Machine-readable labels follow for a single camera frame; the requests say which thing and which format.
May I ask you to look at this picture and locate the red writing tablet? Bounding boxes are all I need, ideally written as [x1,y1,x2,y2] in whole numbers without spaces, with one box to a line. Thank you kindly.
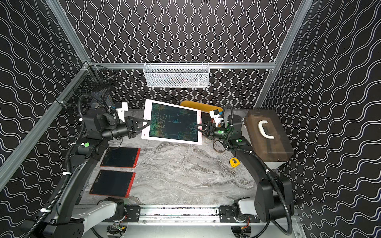
[100,147,140,169]
[89,170,136,198]

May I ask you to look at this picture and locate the white toolbox brown lid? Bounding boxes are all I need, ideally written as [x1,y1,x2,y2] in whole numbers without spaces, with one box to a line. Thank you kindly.
[244,110,294,170]

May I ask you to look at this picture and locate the yellow plastic storage tray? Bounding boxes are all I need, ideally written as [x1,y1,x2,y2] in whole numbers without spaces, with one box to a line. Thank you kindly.
[180,100,223,114]

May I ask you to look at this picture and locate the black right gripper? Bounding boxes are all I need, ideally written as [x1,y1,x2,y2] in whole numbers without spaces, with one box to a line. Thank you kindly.
[194,123,232,142]

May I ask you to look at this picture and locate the white writing tablet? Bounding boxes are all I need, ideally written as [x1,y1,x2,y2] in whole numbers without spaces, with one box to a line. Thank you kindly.
[141,99,202,145]
[201,112,212,123]

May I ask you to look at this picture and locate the white wire mesh basket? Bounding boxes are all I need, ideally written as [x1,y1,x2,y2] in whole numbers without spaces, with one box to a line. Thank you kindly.
[143,61,210,88]

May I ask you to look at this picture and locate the black wire mesh basket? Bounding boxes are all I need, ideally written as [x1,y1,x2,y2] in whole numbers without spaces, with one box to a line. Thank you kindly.
[55,66,117,118]

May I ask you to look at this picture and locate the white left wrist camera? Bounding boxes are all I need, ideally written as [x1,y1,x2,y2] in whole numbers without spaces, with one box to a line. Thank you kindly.
[115,102,129,123]

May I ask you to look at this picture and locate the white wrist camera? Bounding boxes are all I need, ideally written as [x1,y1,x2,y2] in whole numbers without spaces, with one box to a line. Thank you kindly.
[209,109,223,127]
[115,102,129,123]

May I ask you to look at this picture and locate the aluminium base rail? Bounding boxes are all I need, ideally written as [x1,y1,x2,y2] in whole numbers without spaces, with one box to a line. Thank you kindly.
[59,204,301,226]

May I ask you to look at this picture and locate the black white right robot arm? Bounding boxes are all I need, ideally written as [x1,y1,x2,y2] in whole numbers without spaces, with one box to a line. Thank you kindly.
[194,105,295,238]

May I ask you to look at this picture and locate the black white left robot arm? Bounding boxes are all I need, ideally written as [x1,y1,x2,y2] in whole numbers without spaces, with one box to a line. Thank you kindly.
[20,94,151,238]

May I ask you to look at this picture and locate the yellow tape measure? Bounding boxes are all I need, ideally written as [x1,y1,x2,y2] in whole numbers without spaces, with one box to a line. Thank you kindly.
[229,158,240,168]

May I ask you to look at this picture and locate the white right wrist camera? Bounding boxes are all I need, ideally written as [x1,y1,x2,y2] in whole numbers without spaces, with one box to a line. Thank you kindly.
[209,109,223,127]

